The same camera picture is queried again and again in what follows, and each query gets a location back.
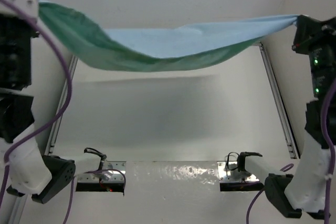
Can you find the light blue pillowcase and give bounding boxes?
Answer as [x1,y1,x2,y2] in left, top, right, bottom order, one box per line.
[39,1,298,72]

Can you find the metal base plate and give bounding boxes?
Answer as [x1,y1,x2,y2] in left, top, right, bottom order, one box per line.
[77,161,126,183]
[217,161,259,183]

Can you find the aluminium table frame rail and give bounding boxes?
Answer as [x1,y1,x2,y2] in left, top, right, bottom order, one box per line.
[7,40,313,224]

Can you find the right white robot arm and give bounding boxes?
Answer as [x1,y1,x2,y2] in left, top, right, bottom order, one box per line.
[227,15,335,223]

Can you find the purple cable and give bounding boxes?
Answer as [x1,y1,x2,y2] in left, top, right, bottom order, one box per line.
[0,0,127,224]
[245,77,336,224]

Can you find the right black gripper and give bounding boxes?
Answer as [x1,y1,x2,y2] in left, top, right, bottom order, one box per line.
[291,13,336,96]

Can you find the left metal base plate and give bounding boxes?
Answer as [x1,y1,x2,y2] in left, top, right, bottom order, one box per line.
[77,161,126,183]

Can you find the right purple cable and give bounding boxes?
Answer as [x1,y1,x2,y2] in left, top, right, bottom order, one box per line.
[245,77,336,224]

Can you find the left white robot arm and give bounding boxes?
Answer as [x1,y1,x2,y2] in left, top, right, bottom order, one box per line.
[1,14,107,204]

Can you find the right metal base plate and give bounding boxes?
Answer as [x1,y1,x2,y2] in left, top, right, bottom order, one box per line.
[217,161,259,183]

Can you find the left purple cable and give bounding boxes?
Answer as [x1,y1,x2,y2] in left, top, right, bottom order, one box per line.
[0,0,127,224]

